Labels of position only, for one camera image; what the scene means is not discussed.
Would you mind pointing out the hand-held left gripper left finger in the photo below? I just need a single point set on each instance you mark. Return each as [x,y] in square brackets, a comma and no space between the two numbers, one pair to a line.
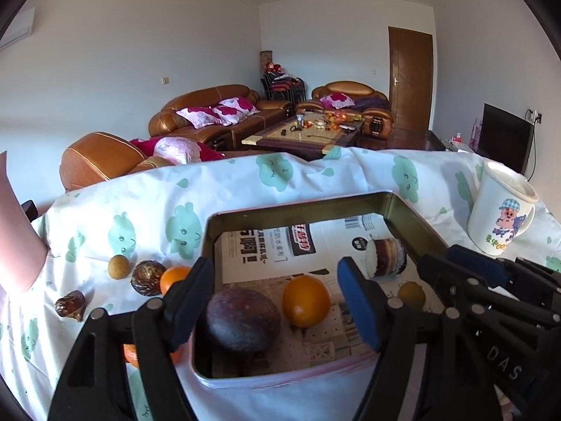
[182,333]

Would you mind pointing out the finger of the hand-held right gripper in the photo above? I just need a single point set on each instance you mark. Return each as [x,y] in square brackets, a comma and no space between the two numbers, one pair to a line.
[473,291]
[475,265]

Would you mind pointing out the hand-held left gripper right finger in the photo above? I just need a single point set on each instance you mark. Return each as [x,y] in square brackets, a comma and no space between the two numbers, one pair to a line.
[357,298]

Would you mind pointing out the orange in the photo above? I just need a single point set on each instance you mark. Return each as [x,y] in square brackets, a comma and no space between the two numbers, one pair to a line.
[173,278]
[306,300]
[130,353]

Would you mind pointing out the small yellow round fruit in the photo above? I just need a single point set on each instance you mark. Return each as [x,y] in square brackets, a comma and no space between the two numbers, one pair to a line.
[411,294]

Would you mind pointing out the dark purple passion fruit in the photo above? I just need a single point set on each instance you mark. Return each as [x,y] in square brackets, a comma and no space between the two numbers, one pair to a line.
[243,320]

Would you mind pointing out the brown water chestnut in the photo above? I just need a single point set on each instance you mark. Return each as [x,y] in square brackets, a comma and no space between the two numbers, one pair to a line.
[70,306]
[148,277]

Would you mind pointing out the tan round fruit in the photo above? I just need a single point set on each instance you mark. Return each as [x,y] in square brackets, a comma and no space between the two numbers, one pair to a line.
[118,267]

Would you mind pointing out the pink metal tin box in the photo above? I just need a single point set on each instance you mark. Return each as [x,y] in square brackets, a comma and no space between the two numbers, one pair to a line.
[307,212]

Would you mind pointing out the white cartoon mug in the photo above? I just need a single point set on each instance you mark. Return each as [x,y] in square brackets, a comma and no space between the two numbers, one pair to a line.
[497,215]

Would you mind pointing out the black television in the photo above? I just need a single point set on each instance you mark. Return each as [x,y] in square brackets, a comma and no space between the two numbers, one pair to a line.
[504,138]

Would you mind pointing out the dark television cabinet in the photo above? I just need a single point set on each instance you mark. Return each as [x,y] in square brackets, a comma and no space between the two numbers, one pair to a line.
[438,140]

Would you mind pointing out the white green-print tablecloth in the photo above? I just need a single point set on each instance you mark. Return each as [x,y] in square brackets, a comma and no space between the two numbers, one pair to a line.
[131,210]

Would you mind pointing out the dark wooden coffee table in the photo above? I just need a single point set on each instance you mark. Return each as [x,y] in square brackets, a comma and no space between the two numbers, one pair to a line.
[302,138]

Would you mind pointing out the pale pink pillow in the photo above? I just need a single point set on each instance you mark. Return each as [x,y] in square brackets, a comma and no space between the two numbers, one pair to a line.
[179,149]

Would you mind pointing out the pink kettle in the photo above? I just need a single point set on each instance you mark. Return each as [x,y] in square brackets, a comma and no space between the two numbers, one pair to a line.
[17,237]

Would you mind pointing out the purple blanket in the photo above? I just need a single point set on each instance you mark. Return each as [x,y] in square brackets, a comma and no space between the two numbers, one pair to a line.
[372,104]

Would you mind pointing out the brown leather armchair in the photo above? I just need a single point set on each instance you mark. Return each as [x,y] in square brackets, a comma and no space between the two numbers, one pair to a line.
[101,158]
[350,90]

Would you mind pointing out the black chair back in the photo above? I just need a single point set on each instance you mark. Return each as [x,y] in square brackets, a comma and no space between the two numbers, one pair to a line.
[30,210]

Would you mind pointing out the brown wooden door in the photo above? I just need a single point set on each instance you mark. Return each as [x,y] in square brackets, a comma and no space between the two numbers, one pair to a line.
[410,79]

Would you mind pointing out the pink floral pillow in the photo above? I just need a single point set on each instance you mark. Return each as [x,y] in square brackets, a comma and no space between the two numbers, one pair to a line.
[199,116]
[337,101]
[240,104]
[230,115]

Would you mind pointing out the stacked dark chairs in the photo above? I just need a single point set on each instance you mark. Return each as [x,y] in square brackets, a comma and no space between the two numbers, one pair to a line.
[285,87]

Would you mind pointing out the brown leather three-seat sofa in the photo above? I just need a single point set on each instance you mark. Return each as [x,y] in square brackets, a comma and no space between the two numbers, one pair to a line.
[206,96]

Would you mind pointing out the tall patterned floor vase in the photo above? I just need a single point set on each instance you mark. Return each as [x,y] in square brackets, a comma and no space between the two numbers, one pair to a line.
[266,59]

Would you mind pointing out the white air conditioner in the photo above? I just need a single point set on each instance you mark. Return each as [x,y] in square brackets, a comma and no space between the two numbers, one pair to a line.
[17,30]

